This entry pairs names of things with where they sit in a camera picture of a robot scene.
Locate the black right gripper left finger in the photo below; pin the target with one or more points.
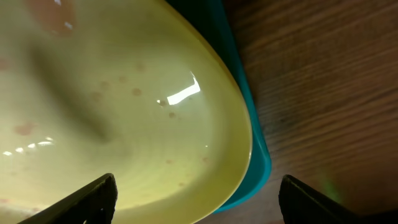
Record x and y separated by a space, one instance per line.
92 204

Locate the yellow round plate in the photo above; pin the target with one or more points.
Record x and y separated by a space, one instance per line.
122 87

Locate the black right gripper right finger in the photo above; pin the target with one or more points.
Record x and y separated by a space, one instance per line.
301 204

